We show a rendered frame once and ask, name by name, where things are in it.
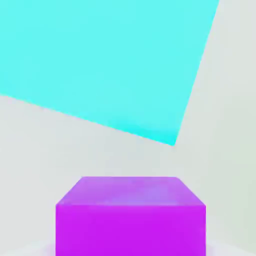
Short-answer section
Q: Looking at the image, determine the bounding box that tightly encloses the large cyan box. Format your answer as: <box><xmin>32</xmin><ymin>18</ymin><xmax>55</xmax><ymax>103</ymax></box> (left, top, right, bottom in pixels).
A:
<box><xmin>0</xmin><ymin>0</ymin><xmax>220</xmax><ymax>147</ymax></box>

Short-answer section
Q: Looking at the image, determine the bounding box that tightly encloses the small purple cube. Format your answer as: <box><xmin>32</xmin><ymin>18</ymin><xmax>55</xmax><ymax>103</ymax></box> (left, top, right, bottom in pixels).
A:
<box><xmin>55</xmin><ymin>176</ymin><xmax>207</xmax><ymax>256</ymax></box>

